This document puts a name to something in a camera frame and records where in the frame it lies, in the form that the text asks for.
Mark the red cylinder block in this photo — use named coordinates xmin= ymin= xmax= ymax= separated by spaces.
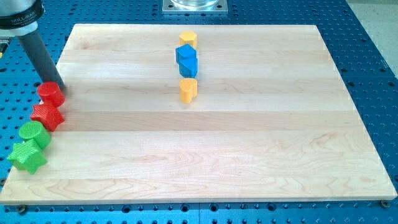
xmin=37 ymin=82 xmax=65 ymax=108

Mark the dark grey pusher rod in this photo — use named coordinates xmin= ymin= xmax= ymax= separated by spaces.
xmin=17 ymin=30 xmax=65 ymax=90

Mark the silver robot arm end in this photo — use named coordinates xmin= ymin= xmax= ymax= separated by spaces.
xmin=1 ymin=0 xmax=45 ymax=39

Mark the yellow heart block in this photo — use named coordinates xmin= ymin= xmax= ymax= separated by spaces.
xmin=179 ymin=78 xmax=198 ymax=103

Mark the blue triangle block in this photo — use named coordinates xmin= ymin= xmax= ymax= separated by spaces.
xmin=178 ymin=58 xmax=198 ymax=78

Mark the light wooden board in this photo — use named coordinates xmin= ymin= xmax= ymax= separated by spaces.
xmin=1 ymin=24 xmax=397 ymax=205

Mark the blue pentagon block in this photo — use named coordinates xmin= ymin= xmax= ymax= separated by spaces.
xmin=175 ymin=44 xmax=197 ymax=63

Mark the yellow hexagon block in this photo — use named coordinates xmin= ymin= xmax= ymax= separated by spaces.
xmin=179 ymin=30 xmax=198 ymax=49

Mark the red star block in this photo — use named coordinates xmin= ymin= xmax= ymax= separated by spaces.
xmin=30 ymin=103 xmax=65 ymax=132

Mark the green cylinder block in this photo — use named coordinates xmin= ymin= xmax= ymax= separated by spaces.
xmin=19 ymin=121 xmax=51 ymax=149

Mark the green star block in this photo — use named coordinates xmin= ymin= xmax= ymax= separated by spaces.
xmin=7 ymin=139 xmax=47 ymax=174

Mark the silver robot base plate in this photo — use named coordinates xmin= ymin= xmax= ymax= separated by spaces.
xmin=162 ymin=0 xmax=228 ymax=14

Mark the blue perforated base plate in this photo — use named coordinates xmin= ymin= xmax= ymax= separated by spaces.
xmin=1 ymin=0 xmax=397 ymax=223

